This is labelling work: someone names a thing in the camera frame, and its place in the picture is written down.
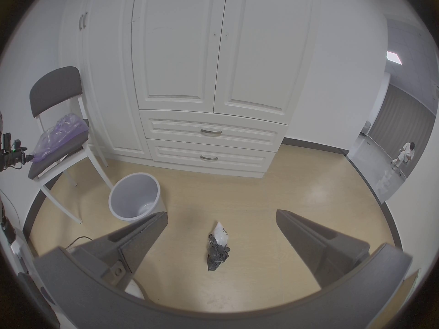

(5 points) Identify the crumpled black plastic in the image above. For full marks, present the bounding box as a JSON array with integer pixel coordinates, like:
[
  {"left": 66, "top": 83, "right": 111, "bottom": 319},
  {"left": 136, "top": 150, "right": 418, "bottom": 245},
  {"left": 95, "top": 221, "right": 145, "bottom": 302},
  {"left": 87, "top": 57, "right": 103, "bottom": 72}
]
[{"left": 206, "top": 235, "right": 230, "bottom": 271}]

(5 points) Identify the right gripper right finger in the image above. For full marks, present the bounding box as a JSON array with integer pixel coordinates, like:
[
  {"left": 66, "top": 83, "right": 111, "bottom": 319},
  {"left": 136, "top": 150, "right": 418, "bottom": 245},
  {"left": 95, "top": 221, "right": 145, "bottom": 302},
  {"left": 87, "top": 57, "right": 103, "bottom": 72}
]
[{"left": 276, "top": 209, "right": 371, "bottom": 290}]

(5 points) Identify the white trash bin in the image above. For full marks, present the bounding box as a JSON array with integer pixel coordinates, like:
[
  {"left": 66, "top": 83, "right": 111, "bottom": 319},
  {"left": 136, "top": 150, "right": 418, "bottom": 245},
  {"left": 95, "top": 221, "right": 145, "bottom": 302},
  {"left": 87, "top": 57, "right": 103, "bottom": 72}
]
[{"left": 108, "top": 172, "right": 162, "bottom": 222}]

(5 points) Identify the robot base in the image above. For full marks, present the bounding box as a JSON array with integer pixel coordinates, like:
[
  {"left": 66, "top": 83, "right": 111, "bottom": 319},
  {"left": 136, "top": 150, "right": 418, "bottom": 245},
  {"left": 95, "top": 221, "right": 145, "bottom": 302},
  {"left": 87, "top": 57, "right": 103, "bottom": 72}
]
[{"left": 10, "top": 232, "right": 146, "bottom": 328}]

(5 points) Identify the black cable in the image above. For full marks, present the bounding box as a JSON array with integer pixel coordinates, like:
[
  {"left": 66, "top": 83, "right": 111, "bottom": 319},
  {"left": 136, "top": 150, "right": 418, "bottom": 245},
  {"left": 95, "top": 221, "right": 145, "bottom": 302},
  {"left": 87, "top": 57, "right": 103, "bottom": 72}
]
[{"left": 65, "top": 236, "right": 93, "bottom": 251}]

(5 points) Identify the person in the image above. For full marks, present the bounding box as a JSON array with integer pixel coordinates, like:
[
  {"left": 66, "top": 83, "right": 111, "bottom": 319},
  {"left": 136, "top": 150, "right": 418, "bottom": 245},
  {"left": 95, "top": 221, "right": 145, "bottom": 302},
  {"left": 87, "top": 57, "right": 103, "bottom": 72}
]
[{"left": 392, "top": 141, "right": 416, "bottom": 169}]

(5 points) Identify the purple plastic bag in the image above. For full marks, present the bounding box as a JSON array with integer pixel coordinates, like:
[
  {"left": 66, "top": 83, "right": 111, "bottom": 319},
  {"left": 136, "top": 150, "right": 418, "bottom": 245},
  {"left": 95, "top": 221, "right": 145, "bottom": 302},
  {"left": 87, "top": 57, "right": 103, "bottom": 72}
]
[{"left": 33, "top": 113, "right": 90, "bottom": 164}]

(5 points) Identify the white chair with grey seat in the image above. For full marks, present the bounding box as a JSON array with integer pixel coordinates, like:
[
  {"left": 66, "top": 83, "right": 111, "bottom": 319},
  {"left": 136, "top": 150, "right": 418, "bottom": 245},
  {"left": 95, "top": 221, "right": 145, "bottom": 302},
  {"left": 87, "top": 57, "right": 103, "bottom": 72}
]
[{"left": 27, "top": 66, "right": 115, "bottom": 225}]

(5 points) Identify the grey curtain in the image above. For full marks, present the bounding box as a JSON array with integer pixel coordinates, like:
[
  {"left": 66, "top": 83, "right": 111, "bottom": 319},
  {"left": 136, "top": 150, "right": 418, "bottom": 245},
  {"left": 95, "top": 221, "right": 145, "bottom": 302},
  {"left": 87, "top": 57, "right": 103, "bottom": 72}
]
[{"left": 369, "top": 82, "right": 437, "bottom": 181}]

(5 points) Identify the white wardrobe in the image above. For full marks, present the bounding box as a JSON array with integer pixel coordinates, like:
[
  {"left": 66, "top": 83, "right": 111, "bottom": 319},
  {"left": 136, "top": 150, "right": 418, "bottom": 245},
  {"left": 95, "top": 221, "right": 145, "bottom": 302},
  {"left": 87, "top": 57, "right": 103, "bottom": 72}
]
[{"left": 58, "top": 0, "right": 314, "bottom": 179}]

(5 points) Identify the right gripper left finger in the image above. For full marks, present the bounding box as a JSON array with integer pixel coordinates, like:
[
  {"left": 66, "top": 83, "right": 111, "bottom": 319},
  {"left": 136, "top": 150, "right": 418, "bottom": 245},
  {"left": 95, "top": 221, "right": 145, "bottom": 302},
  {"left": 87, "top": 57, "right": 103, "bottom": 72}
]
[{"left": 70, "top": 211, "right": 169, "bottom": 292}]

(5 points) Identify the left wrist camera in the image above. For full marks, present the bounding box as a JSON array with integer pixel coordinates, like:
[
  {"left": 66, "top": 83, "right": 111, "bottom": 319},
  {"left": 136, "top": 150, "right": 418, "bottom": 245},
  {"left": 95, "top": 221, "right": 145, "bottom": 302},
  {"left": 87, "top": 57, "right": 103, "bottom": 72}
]
[{"left": 1, "top": 132, "right": 28, "bottom": 153}]

